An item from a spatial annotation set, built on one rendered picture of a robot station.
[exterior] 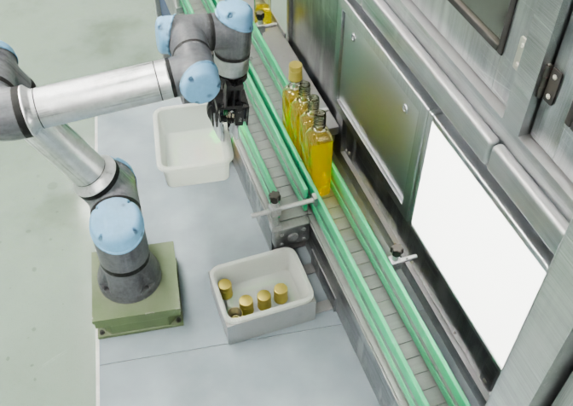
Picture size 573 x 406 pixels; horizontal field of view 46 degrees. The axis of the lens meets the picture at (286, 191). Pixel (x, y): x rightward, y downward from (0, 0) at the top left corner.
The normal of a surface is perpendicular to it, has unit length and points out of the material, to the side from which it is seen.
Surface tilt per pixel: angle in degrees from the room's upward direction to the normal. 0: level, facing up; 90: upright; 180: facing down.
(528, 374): 90
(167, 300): 2
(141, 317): 90
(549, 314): 90
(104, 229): 9
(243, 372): 0
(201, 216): 0
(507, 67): 90
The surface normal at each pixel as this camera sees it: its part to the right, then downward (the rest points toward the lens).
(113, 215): 0.06, -0.57
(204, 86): 0.28, 0.72
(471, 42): -0.94, 0.24
